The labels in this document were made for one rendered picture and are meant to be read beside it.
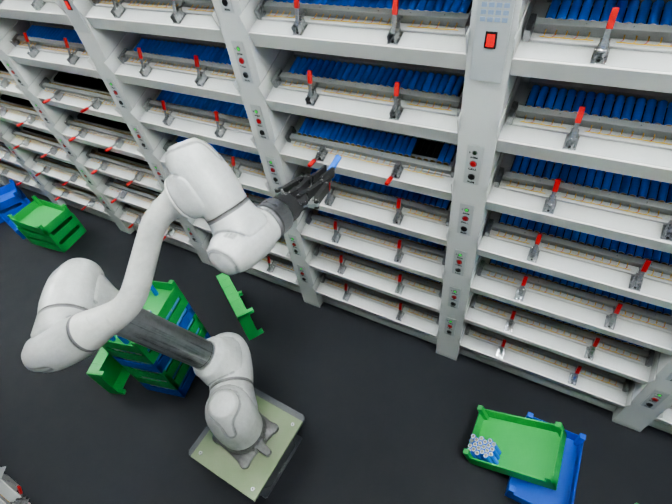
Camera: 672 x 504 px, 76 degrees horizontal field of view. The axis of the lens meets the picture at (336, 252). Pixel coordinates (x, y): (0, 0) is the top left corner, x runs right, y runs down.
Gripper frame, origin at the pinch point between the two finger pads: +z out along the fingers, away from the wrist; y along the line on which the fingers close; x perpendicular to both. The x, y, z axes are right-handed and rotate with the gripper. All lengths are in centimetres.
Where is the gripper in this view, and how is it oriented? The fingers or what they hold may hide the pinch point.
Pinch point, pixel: (323, 175)
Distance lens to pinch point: 116.8
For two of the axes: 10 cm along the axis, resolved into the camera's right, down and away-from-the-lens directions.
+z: 4.9, -5.5, 6.7
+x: 0.3, 7.8, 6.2
